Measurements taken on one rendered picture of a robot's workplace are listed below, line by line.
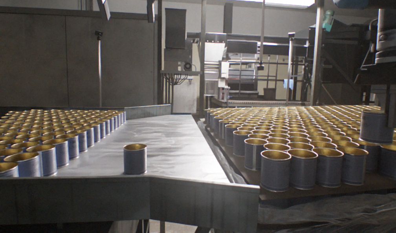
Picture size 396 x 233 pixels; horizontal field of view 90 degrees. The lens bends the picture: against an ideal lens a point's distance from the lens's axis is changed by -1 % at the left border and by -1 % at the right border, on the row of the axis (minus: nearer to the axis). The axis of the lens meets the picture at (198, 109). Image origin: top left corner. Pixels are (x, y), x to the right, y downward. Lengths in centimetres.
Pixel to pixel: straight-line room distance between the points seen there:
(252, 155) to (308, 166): 15
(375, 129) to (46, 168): 87
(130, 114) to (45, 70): 217
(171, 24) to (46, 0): 804
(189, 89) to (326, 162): 298
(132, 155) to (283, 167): 40
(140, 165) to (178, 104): 283
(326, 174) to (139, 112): 138
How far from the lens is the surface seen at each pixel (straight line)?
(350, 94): 535
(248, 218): 43
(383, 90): 65
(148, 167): 69
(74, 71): 342
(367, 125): 66
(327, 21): 490
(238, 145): 72
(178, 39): 291
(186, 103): 341
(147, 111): 172
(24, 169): 64
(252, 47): 379
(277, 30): 1010
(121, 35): 327
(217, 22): 928
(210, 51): 363
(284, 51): 403
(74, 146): 83
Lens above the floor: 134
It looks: 6 degrees down
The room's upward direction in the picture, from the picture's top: 1 degrees clockwise
